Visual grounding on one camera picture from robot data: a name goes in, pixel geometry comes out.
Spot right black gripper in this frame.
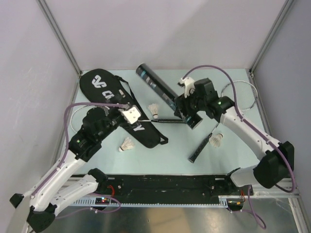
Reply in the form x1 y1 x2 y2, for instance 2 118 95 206
174 87 206 120

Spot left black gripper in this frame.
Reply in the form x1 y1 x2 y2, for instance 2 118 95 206
97 94 129 141

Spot white shuttlecock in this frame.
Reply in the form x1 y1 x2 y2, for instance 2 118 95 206
209 133 224 148
118 137 135 152
148 103 158 119

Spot black shuttlecock tube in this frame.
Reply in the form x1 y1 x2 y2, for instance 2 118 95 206
136 63 203 129

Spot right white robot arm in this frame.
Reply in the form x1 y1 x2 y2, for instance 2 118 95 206
175 77 294 195

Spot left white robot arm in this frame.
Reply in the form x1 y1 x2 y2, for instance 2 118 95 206
6 104 140 233

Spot left white badminton racket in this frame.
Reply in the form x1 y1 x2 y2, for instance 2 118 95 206
69 105 184 133

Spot white badminton racket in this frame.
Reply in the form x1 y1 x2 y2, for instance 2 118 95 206
188 80 258 163
69 105 184 133

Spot right white badminton racket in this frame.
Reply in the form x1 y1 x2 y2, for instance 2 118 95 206
188 80 258 163

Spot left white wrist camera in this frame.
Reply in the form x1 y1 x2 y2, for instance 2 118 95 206
121 105 141 125

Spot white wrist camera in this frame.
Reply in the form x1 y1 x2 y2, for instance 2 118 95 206
121 105 141 125
177 77 195 98

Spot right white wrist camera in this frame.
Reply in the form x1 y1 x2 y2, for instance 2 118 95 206
177 77 195 98

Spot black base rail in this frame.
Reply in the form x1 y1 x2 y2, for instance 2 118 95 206
96 175 253 205

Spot white slotted cable duct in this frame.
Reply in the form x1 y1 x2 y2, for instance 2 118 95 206
72 196 230 207

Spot left aluminium corner post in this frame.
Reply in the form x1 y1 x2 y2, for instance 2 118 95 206
36 0 82 77

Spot aluminium corner post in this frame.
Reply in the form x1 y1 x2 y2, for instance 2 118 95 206
36 0 82 77
248 0 296 74

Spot right aluminium corner post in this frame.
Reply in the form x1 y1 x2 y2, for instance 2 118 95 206
248 0 296 74

